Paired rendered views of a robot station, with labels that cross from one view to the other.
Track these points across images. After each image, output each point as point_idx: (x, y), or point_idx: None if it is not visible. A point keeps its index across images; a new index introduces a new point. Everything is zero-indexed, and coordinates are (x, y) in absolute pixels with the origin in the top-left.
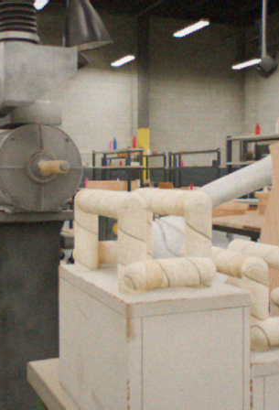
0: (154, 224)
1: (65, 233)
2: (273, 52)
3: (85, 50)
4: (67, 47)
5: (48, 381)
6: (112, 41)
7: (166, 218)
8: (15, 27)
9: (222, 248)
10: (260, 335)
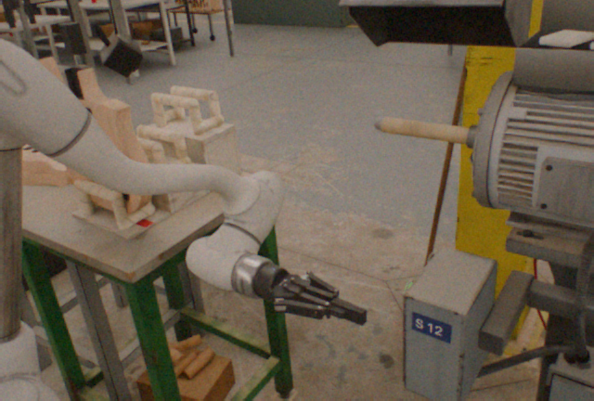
0: (251, 174)
1: (562, 291)
2: (100, 27)
3: None
4: None
5: (248, 174)
6: None
7: (246, 176)
8: None
9: (157, 129)
10: None
